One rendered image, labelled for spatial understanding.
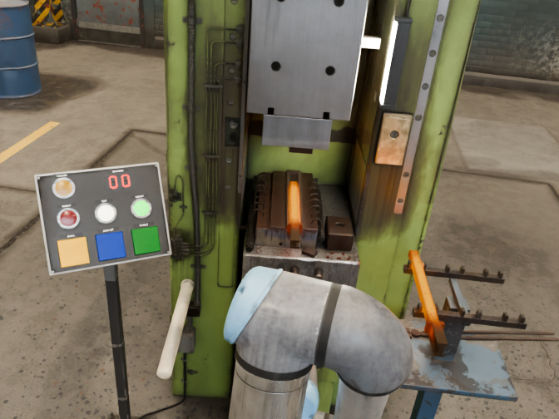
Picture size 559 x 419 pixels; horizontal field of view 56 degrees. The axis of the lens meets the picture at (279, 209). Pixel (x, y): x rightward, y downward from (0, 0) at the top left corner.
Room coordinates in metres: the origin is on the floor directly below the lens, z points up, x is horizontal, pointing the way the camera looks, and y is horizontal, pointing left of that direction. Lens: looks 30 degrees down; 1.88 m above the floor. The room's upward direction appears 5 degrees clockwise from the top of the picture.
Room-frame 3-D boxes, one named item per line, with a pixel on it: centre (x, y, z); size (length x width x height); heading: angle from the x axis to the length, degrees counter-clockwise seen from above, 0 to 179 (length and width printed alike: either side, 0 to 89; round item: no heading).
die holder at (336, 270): (1.67, -0.08, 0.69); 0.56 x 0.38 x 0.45; 2
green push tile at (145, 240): (1.28, 0.38, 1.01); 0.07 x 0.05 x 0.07; 117
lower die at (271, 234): (1.66, -0.02, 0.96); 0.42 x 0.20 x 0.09; 2
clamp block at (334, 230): (1.52, -0.21, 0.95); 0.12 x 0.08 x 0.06; 2
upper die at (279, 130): (1.66, -0.02, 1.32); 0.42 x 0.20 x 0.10; 2
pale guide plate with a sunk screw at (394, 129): (1.59, -0.34, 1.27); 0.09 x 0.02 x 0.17; 92
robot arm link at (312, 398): (0.81, -0.07, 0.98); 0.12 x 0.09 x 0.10; 2
